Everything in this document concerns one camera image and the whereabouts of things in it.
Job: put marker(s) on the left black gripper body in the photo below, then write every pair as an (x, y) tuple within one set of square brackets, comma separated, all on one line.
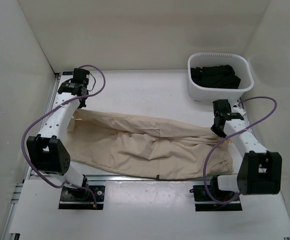
[(87, 93)]

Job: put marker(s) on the white plastic basket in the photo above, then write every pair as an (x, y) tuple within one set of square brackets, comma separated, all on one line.
[(215, 59)]

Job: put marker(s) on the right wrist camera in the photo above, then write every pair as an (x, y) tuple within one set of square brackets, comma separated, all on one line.
[(220, 106)]

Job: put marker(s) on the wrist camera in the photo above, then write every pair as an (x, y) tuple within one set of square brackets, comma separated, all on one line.
[(81, 76), (220, 106)]

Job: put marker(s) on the beige trousers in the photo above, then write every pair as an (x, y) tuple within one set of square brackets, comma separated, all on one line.
[(146, 147)]

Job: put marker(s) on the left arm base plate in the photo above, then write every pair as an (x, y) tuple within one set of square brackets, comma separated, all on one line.
[(77, 199)]

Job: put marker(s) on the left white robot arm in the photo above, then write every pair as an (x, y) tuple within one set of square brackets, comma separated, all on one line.
[(43, 141)]

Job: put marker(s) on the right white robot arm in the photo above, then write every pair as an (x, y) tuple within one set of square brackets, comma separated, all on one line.
[(260, 170)]

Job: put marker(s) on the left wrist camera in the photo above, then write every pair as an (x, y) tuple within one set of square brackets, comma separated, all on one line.
[(81, 76)]

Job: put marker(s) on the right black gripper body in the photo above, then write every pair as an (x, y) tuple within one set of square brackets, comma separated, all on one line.
[(217, 129)]

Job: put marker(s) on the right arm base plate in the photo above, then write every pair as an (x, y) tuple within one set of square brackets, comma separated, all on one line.
[(203, 203)]

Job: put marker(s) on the black trousers in basket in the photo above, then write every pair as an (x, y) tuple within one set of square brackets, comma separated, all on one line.
[(218, 77)]

